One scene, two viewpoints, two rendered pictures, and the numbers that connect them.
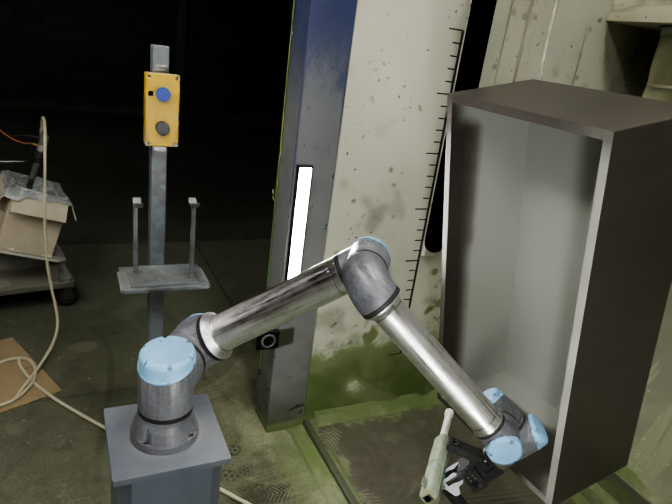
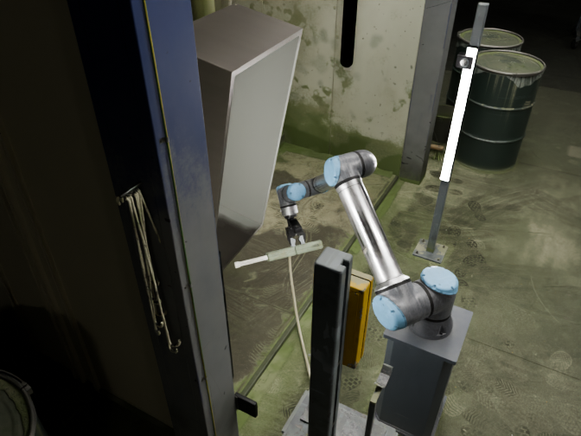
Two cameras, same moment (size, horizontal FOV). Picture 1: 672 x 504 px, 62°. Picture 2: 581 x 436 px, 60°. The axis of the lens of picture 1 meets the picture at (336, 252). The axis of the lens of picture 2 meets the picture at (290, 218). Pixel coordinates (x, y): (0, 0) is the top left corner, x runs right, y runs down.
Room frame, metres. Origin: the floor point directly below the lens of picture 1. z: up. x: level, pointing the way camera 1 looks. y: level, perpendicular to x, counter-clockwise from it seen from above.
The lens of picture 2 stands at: (2.61, 1.30, 2.28)
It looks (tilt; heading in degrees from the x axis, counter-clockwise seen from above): 37 degrees down; 236
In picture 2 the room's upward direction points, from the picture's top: straight up
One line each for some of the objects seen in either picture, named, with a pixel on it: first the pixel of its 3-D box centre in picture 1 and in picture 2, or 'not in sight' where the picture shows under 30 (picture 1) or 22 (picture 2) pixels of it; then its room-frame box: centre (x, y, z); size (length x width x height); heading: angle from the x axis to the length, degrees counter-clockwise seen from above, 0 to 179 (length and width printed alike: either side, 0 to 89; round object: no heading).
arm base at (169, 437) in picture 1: (165, 417); (430, 314); (1.30, 0.41, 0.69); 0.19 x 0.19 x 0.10
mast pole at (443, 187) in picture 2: not in sight; (452, 147); (0.30, -0.39, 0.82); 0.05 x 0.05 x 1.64; 28
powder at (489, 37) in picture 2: not in sight; (490, 38); (-1.51, -1.56, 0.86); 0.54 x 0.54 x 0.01
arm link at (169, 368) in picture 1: (168, 374); (435, 291); (1.31, 0.41, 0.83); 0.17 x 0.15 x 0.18; 173
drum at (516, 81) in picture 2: not in sight; (494, 112); (-1.09, -1.06, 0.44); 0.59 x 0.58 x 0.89; 42
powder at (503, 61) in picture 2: not in sight; (507, 63); (-1.09, -1.06, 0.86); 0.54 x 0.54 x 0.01
